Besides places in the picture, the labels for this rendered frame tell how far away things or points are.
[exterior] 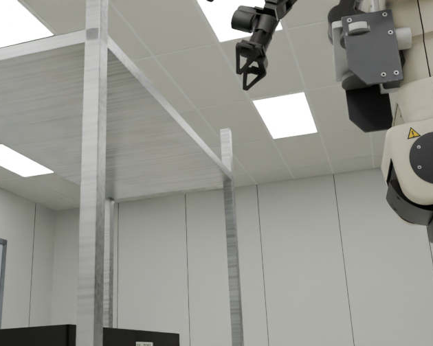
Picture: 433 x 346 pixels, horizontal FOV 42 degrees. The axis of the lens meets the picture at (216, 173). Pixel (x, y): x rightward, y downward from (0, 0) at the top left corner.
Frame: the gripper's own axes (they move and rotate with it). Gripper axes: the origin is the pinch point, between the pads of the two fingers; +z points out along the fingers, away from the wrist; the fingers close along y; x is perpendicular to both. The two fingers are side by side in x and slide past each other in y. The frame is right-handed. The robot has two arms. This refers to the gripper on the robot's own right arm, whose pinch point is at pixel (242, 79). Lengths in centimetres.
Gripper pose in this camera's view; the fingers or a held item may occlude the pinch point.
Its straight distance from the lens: 156.7
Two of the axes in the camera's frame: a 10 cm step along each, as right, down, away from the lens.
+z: -3.9, 9.0, -2.0
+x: 8.9, 3.1, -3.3
